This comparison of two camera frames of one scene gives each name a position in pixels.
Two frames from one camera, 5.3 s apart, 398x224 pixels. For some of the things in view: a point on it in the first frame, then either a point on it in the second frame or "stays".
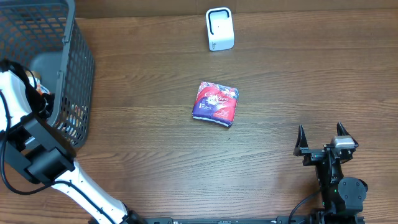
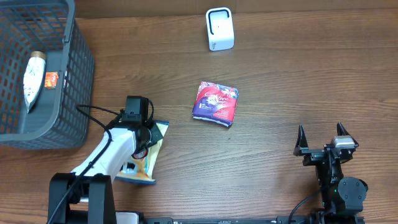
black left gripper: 50,101 to 157,135
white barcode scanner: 220,30 stays
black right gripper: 312,155 stays
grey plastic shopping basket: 45,36 stays
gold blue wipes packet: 71,124 to 142,170
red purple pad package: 216,102 stays
